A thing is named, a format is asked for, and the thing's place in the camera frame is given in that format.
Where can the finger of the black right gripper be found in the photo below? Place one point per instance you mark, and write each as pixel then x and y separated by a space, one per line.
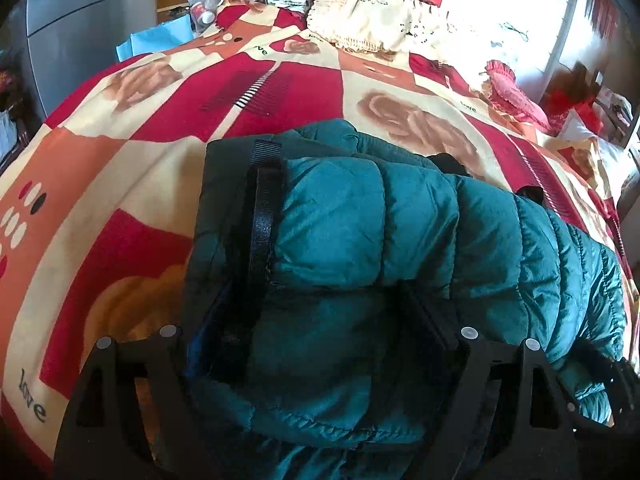
pixel 622 388

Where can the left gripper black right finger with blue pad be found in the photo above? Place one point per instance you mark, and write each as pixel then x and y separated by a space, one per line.
pixel 502 416

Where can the cream lace pillow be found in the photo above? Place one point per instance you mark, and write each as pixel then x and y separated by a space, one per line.
pixel 381 25

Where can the pink ruffled pillow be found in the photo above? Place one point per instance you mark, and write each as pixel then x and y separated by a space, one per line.
pixel 507 96

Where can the red hanging wall decoration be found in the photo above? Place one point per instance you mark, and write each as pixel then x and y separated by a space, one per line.
pixel 603 16

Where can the teal quilted puffer jacket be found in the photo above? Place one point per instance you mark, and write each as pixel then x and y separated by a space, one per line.
pixel 303 361

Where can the light blue bag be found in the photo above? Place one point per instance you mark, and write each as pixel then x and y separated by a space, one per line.
pixel 161 37

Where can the red orange cream checkered blanket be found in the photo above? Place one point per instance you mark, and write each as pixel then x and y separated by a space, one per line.
pixel 98 212

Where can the cluttered bedside table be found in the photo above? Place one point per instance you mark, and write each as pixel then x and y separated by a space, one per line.
pixel 605 113

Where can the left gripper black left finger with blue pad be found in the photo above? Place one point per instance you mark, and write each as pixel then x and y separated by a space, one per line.
pixel 102 434

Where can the grey refrigerator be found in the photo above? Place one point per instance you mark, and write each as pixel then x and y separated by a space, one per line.
pixel 57 45

